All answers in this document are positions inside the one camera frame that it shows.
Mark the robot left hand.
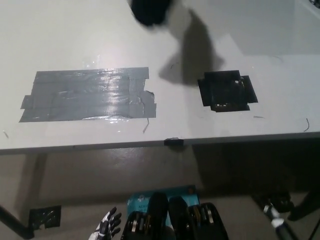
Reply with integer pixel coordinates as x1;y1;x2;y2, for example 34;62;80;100
92;206;123;240

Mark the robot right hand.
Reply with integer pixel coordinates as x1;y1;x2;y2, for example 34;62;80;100
261;201;285;229

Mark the black t-shirt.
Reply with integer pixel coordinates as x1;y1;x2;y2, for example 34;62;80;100
129;0;174;27

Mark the black floor tape square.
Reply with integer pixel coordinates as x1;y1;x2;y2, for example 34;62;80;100
28;205;62;230
254;191;295;213

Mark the black table leg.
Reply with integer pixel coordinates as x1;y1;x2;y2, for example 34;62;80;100
0;203;35;238
287;189;320;222

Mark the teal cardboard box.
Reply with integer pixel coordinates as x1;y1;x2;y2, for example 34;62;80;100
126;184;202;226

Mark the black tape patch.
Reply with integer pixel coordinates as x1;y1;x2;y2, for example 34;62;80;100
197;70;259;113

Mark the clear tape piece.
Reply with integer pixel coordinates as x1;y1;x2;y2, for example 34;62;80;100
84;53;102;69

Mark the grey duct tape patch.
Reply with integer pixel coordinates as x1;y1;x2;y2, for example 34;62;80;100
18;66;158;124

